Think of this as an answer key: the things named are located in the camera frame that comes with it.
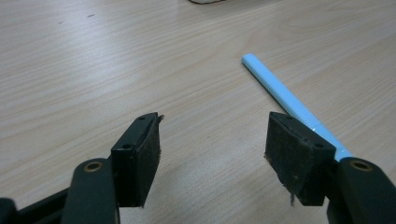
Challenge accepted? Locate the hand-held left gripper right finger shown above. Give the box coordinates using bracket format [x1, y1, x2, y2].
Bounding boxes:
[263, 111, 338, 207]

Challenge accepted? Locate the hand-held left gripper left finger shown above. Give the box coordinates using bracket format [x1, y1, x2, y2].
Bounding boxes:
[110, 111, 165, 209]

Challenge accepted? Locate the light blue pen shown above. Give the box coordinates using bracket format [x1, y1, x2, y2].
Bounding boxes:
[241, 52, 354, 162]

